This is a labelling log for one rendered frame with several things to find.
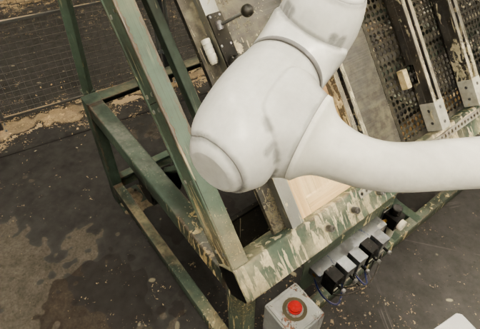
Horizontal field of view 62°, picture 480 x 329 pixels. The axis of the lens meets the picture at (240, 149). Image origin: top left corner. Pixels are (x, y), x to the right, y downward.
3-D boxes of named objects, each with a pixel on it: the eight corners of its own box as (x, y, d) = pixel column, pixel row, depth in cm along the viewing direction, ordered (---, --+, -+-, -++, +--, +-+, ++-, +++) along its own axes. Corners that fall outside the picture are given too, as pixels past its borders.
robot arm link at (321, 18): (276, 29, 61) (232, 81, 54) (318, -64, 47) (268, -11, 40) (336, 67, 60) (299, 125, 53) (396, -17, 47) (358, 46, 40)
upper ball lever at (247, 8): (215, 33, 119) (252, 14, 112) (210, 21, 119) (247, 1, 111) (221, 32, 122) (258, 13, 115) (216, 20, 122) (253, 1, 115)
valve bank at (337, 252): (325, 324, 142) (336, 291, 125) (297, 294, 150) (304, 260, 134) (410, 250, 164) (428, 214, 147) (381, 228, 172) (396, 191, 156)
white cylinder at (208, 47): (198, 41, 122) (208, 66, 123) (202, 39, 119) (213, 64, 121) (206, 39, 123) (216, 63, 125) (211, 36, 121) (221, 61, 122)
